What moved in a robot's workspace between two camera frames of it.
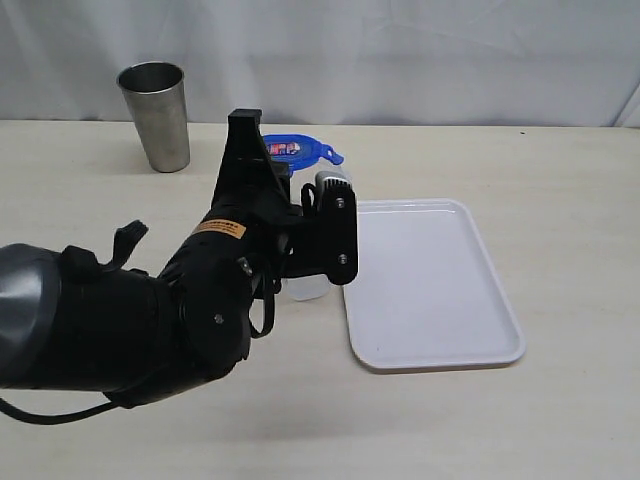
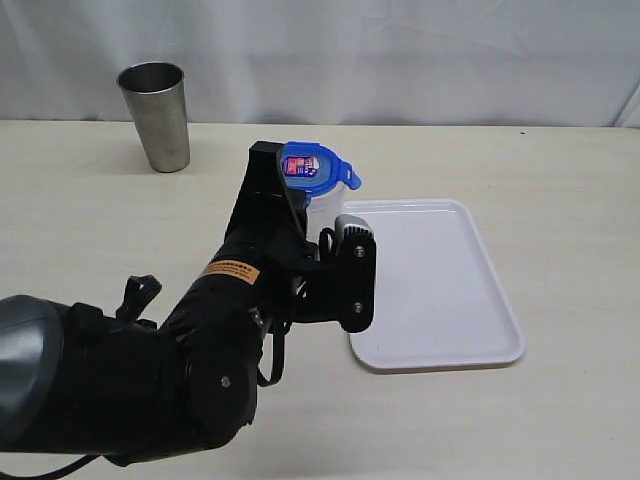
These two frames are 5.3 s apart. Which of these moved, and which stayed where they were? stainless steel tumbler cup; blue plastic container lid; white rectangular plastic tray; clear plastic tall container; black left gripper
Moved: blue plastic container lid; clear plastic tall container; black left gripper
Stayed: stainless steel tumbler cup; white rectangular plastic tray
